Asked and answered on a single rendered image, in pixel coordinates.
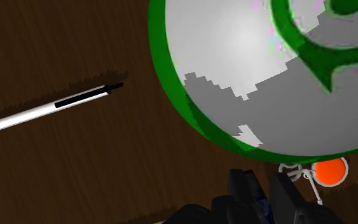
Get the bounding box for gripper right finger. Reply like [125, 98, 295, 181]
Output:
[270, 171, 346, 224]

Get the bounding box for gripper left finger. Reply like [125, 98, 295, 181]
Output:
[165, 168, 274, 224]

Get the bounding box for orange round white-rimmed toy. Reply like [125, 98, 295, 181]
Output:
[278, 157, 350, 206]

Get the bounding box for green-rimmed white bowl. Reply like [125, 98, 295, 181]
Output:
[148, 0, 358, 164]

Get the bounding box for white pen with black clip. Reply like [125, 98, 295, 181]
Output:
[0, 81, 125, 137]

